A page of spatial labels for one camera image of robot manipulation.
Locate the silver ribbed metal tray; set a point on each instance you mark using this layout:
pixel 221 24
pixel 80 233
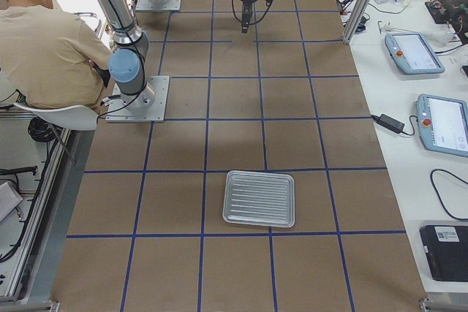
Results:
pixel 259 199

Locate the black power adapter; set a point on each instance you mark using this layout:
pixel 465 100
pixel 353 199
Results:
pixel 389 123

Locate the upper blue teach pendant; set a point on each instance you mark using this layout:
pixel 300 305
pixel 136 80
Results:
pixel 412 54

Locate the blue teach pendant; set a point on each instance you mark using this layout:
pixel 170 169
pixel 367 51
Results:
pixel 442 124
pixel 412 54

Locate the white plastic chair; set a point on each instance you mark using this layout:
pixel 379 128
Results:
pixel 76 117

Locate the seated person beige shirt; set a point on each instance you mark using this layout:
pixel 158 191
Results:
pixel 51 56

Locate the lower blue teach pendant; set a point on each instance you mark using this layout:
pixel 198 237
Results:
pixel 442 124

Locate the black flat box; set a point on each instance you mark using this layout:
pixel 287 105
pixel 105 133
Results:
pixel 446 251

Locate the aluminium frame post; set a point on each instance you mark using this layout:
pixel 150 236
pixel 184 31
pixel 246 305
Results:
pixel 362 1

